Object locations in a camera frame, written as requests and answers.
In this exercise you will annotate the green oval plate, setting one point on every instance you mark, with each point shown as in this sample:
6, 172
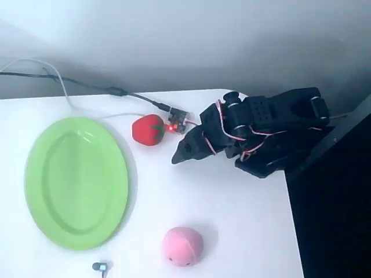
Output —
76, 182

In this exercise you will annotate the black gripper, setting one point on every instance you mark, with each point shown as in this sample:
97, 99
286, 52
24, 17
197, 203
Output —
193, 143

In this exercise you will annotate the grey earphone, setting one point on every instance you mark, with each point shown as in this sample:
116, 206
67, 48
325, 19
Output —
101, 266

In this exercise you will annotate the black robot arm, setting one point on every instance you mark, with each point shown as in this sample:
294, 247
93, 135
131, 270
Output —
278, 107

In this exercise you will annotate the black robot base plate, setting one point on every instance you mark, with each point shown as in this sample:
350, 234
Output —
261, 166

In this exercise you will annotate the pink plush ball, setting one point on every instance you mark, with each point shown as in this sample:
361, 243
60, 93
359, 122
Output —
182, 246

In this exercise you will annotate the motor controller board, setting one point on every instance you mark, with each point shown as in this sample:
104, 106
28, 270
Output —
178, 120

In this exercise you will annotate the red plush strawberry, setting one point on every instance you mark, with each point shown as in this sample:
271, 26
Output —
146, 130

